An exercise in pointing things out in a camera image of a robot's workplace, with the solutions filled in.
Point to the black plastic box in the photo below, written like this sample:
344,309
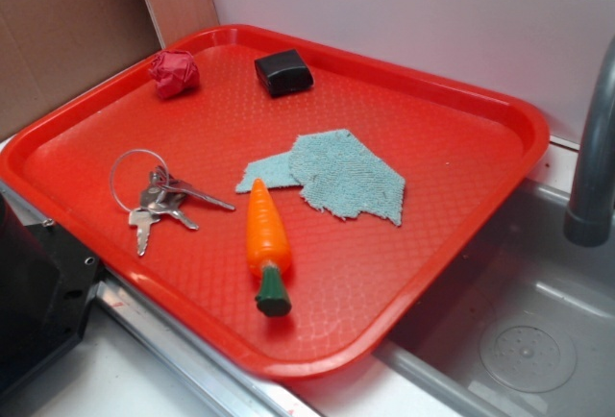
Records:
283,73

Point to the brown cardboard panel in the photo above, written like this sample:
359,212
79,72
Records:
54,50

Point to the silver key lower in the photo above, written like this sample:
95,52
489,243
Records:
142,220

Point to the crumpled red paper ball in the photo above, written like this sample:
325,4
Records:
174,71

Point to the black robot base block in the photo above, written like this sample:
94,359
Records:
48,281

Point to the silver key long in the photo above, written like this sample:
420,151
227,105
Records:
170,184

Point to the grey sink faucet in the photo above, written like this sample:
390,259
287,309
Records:
589,212

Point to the light blue cloth piece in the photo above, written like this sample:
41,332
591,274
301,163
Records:
336,172

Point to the orange toy carrot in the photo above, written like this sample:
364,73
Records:
269,253

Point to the red plastic tray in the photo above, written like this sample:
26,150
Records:
461,149

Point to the grey toy sink basin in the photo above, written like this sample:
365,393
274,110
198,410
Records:
521,323

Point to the silver key middle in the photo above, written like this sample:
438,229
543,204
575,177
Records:
162,202

